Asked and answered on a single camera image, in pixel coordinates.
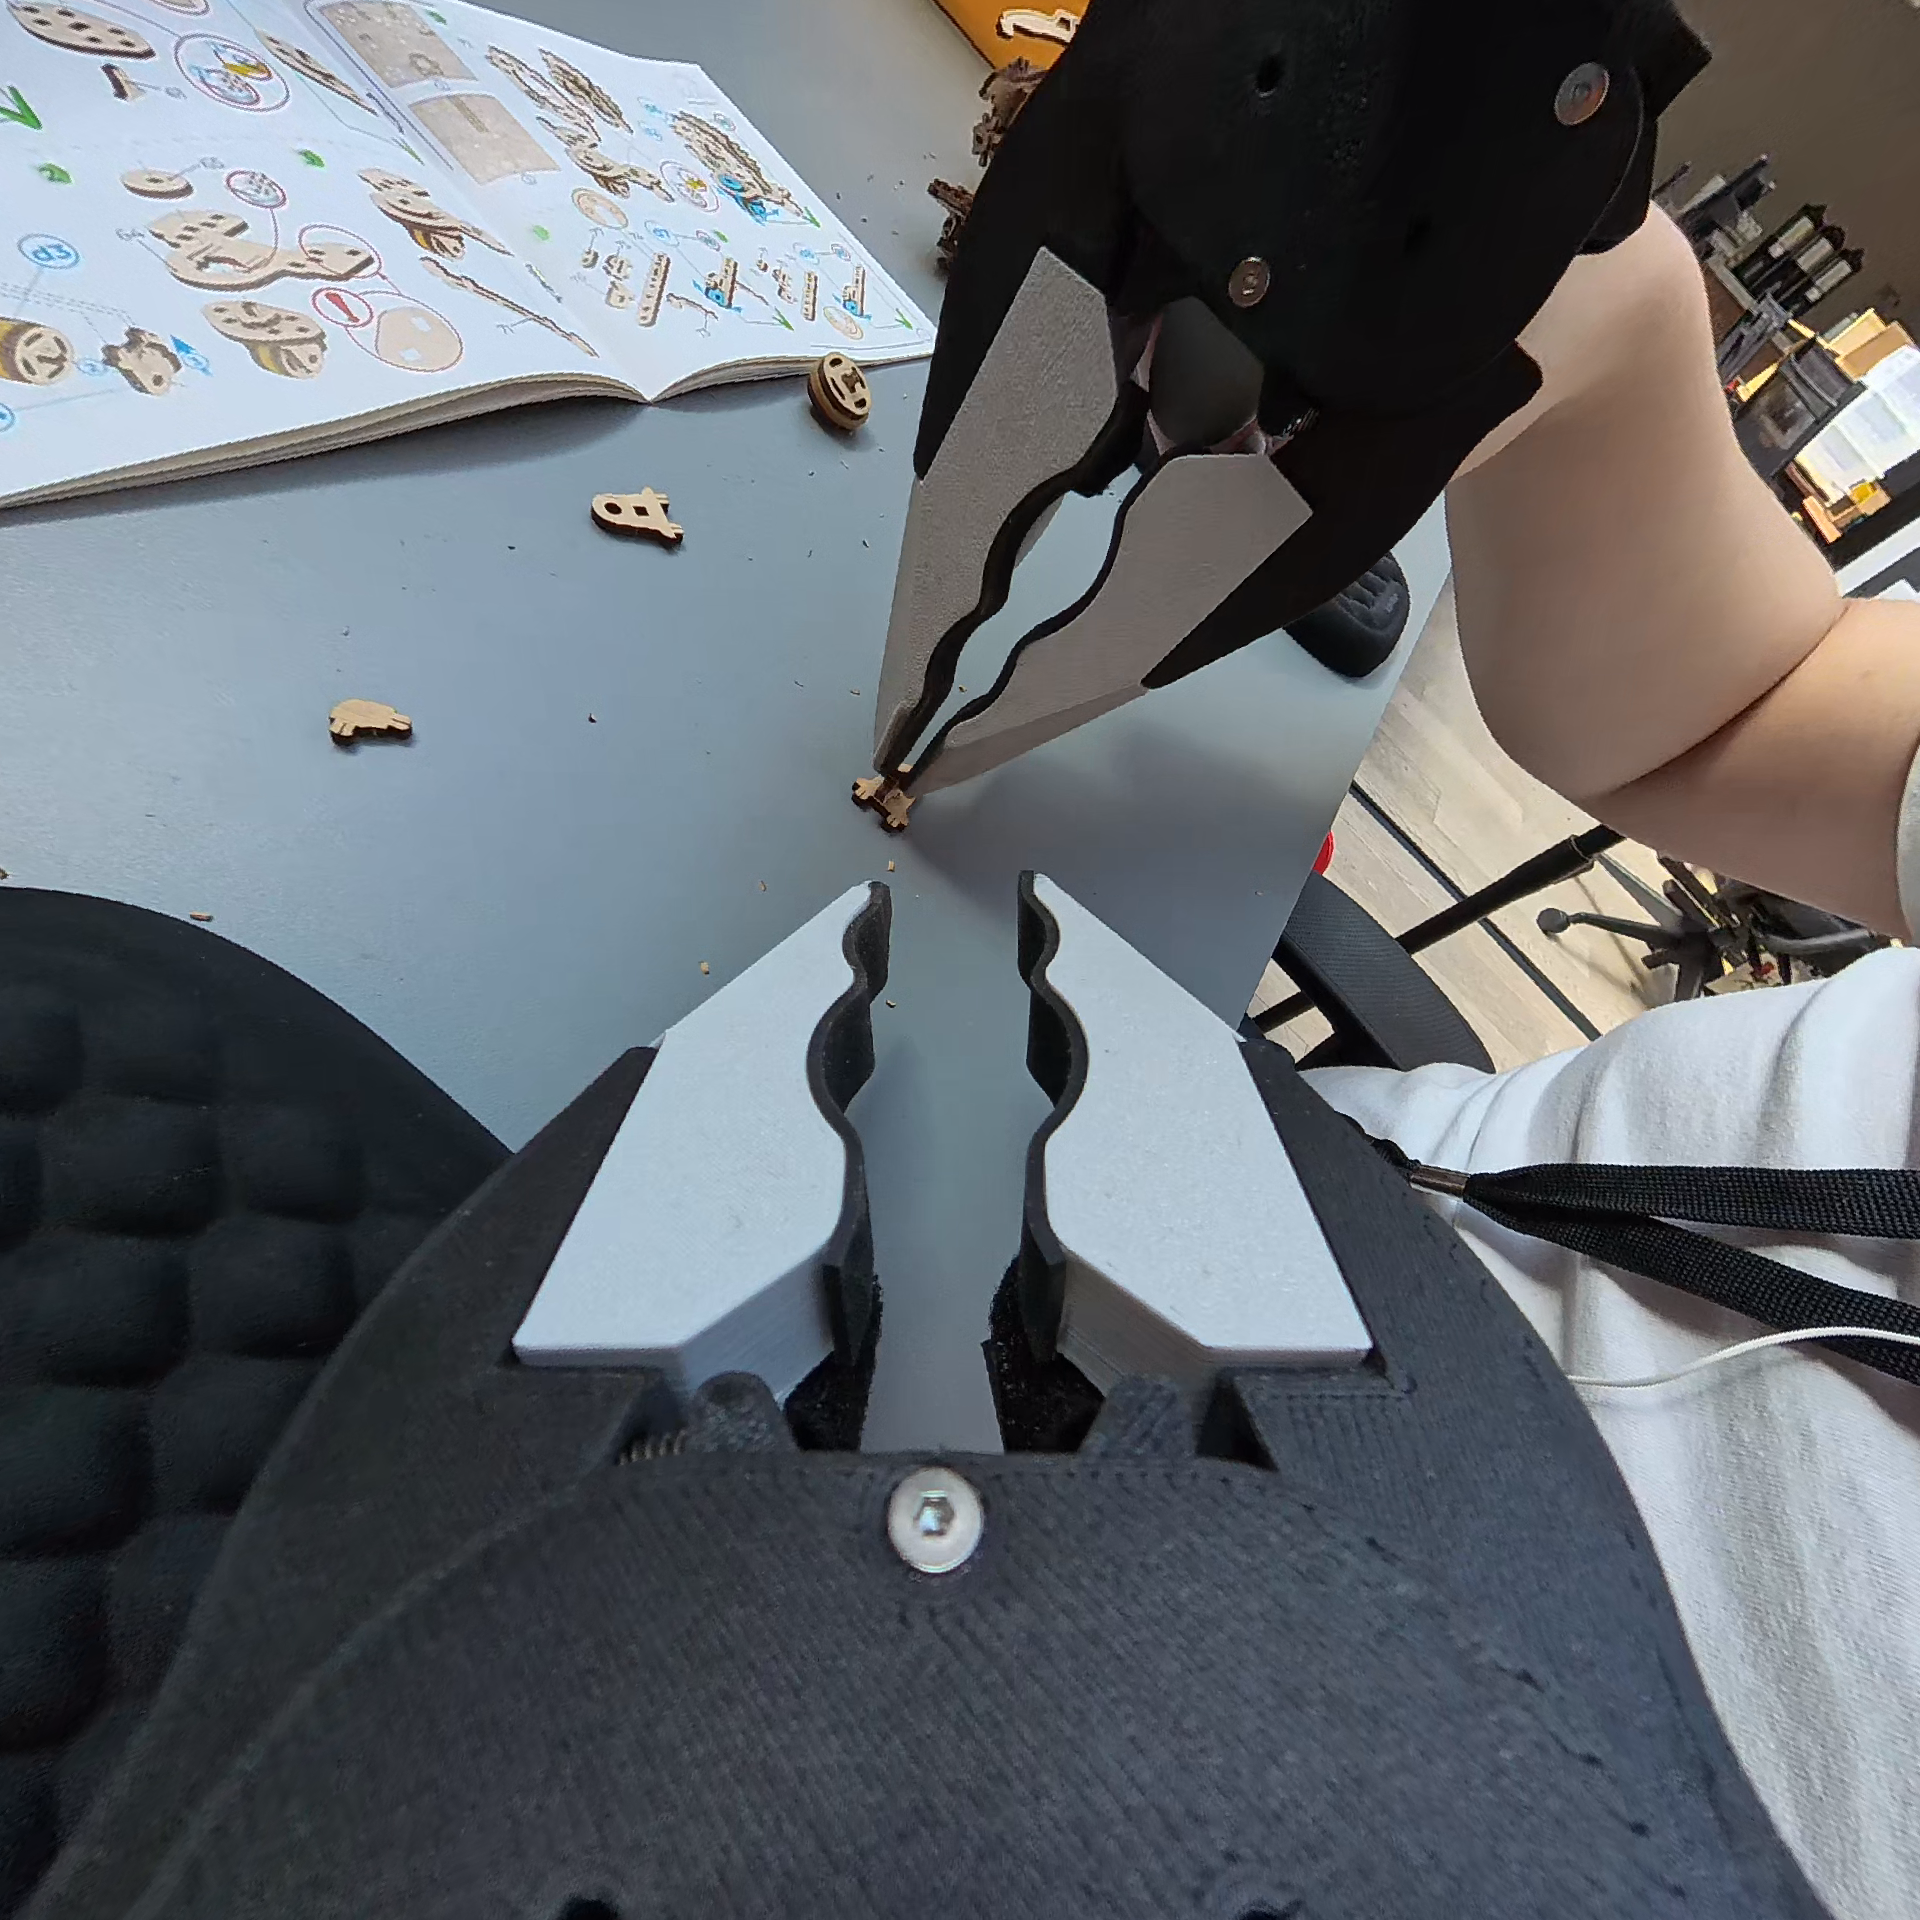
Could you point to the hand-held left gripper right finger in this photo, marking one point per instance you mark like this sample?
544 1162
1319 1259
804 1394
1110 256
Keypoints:
1184 1200

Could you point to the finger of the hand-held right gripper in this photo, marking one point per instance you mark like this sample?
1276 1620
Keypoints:
1172 586
991 450

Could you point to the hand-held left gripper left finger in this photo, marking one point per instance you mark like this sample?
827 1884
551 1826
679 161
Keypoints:
706 1200

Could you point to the small notched wooden puzzle piece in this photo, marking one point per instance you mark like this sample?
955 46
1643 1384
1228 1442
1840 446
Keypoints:
885 800

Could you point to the person's right forearm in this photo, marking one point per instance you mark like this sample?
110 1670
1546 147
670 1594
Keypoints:
1652 599

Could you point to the grey desk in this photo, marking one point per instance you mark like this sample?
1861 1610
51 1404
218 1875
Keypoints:
600 826

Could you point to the round wooden wheel piece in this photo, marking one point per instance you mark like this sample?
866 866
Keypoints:
840 393

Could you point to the black office chair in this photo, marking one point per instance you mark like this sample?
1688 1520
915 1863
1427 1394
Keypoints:
1381 975

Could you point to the wooden piece in bin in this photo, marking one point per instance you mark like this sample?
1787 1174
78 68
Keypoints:
1043 23

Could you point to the brown wooden model assembly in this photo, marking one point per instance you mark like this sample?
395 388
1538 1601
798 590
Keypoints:
991 112

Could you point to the rocket-shaped wooden puzzle piece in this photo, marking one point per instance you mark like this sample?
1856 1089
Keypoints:
639 515

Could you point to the yellow plastic bin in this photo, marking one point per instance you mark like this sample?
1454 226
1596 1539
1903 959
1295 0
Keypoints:
974 11

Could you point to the storage shelf with boxes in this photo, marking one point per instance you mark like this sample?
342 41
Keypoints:
1800 255

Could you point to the black quilted cushion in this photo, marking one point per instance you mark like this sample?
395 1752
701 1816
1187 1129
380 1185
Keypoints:
150 1200

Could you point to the small curved wooden puzzle piece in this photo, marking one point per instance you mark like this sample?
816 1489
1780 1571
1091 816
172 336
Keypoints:
368 722

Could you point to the illustrated instruction booklet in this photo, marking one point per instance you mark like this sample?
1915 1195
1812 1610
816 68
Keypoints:
451 225

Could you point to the black chair base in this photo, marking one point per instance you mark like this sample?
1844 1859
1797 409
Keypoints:
1725 930

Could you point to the person's white shirt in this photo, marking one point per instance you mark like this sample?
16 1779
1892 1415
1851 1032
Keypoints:
1725 1575

